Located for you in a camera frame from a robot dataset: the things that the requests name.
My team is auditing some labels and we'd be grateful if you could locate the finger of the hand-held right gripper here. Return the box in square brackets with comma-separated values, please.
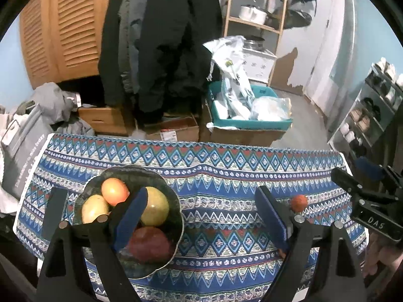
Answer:
[330, 167, 398, 203]
[354, 157, 403, 195]

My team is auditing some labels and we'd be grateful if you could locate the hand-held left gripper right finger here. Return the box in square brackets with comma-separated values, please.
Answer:
[254, 186, 367, 302]

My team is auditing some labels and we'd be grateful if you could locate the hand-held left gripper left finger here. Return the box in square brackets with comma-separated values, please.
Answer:
[37, 186, 149, 302]

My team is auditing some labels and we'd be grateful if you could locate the yellow-green apple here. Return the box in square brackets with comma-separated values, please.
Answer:
[139, 186, 171, 227]

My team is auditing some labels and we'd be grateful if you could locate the small tangerine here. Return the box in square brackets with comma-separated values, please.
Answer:
[290, 194, 308, 213]

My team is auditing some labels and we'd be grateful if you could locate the orange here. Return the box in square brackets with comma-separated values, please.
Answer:
[101, 178, 130, 206]

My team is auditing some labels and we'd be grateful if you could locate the red apple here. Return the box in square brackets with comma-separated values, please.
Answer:
[127, 225, 174, 264]

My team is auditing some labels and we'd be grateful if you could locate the yellow pear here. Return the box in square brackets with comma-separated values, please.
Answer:
[81, 194, 111, 224]

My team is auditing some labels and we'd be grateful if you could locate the dark glass plate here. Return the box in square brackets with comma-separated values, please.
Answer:
[73, 164, 185, 280]

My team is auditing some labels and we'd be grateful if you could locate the person's right hand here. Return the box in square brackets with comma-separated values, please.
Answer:
[365, 231, 403, 279]

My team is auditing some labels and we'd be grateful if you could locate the white shoe rack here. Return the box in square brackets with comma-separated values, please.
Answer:
[327, 57, 403, 164]

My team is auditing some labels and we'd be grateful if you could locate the group of shoes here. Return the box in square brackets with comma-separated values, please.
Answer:
[342, 57, 403, 152]

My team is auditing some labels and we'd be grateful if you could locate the blue patterned tablecloth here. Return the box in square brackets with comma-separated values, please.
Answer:
[13, 134, 369, 302]

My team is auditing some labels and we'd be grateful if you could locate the large cardboard box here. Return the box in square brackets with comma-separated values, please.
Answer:
[201, 101, 285, 147]

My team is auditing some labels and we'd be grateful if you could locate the teal bin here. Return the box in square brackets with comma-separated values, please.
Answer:
[208, 81, 293, 130]

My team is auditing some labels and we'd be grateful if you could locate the cardboard box with label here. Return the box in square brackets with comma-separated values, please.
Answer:
[143, 116, 199, 142]

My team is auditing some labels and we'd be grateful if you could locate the wooden drawer box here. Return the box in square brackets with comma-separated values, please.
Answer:
[78, 106, 133, 136]

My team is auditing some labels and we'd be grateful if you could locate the clear plastic bag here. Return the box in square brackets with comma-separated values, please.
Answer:
[250, 97, 292, 122]

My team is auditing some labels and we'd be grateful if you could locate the grey printed bag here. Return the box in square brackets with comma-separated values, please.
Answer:
[0, 107, 52, 200]

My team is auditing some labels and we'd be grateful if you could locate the white printed plastic bag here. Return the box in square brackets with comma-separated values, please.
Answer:
[203, 35, 255, 120]

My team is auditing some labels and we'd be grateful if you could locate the grey clothing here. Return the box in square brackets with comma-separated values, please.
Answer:
[30, 82, 95, 136]

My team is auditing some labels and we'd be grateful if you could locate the white printed box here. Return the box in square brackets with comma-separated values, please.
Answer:
[242, 46, 278, 84]

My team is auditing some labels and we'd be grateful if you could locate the black bag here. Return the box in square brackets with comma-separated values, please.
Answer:
[282, 9, 313, 30]

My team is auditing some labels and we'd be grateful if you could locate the black coat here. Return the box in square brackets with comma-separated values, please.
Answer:
[98, 0, 224, 123]

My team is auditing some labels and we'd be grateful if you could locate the metal pot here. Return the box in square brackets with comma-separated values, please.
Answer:
[240, 5, 270, 26]

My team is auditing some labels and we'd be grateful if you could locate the grey-green jacket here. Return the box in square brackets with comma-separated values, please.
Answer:
[118, 0, 158, 95]

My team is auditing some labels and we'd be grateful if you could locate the wooden louvre cabinet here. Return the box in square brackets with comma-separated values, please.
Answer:
[19, 0, 120, 89]

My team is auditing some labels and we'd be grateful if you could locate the wooden shelf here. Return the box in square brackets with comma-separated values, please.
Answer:
[223, 0, 290, 85]

